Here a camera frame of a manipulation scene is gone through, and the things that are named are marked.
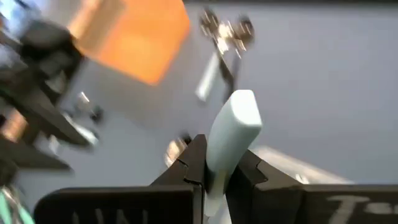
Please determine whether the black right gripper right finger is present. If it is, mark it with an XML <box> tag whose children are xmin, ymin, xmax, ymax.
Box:
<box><xmin>224</xmin><ymin>149</ymin><xmax>398</xmax><ymax>224</ymax></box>

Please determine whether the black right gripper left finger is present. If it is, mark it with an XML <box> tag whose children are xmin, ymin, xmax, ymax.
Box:
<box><xmin>34</xmin><ymin>133</ymin><xmax>208</xmax><ymax>224</ymax></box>

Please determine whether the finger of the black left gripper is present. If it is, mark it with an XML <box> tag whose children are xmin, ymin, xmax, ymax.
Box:
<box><xmin>0</xmin><ymin>136</ymin><xmax>72</xmax><ymax>188</ymax></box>
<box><xmin>0</xmin><ymin>83</ymin><xmax>91</xmax><ymax>147</ymax></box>

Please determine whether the teal-handled silver spoon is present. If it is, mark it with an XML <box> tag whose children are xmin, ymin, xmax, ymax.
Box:
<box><xmin>12</xmin><ymin>198</ymin><xmax>35</xmax><ymax>224</ymax></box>
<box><xmin>0</xmin><ymin>186</ymin><xmax>15</xmax><ymax>224</ymax></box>

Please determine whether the orange plastic bin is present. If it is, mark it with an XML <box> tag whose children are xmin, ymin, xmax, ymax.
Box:
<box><xmin>67</xmin><ymin>0</ymin><xmax>192</xmax><ymax>86</ymax></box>

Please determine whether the blue-grey table mat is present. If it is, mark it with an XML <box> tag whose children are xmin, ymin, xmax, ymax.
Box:
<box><xmin>12</xmin><ymin>2</ymin><xmax>398</xmax><ymax>224</ymax></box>

